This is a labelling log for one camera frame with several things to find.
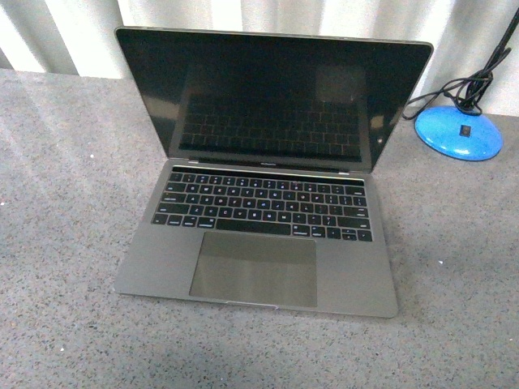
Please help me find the blue round lamp base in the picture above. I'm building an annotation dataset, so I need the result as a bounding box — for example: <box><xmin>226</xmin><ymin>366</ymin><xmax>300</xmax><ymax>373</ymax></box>
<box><xmin>414</xmin><ymin>106</ymin><xmax>504</xmax><ymax>161</ymax></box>

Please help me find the grey laptop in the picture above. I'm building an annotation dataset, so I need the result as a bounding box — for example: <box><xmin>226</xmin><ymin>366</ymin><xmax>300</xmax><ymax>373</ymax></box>
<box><xmin>114</xmin><ymin>27</ymin><xmax>433</xmax><ymax>318</ymax></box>

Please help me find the white pleated curtain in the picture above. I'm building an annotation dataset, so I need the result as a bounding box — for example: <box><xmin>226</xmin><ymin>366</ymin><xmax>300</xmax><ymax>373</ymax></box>
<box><xmin>1</xmin><ymin>0</ymin><xmax>518</xmax><ymax>94</ymax></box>

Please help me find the black lamp cable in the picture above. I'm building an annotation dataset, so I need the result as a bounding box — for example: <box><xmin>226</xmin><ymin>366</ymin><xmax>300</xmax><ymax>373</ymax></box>
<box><xmin>401</xmin><ymin>0</ymin><xmax>519</xmax><ymax>121</ymax></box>

